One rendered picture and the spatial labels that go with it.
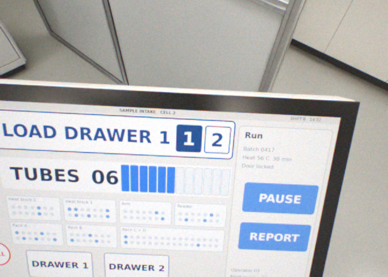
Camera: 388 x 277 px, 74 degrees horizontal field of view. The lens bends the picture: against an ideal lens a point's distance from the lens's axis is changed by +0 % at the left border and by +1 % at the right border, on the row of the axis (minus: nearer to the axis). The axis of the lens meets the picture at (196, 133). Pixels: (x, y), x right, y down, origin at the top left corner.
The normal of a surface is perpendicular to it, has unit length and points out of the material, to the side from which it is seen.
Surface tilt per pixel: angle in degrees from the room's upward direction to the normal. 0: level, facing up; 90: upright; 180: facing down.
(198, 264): 50
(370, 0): 90
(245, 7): 90
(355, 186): 0
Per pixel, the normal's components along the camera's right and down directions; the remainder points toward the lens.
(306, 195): 0.00, 0.26
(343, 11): -0.65, 0.61
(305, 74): 0.04, -0.57
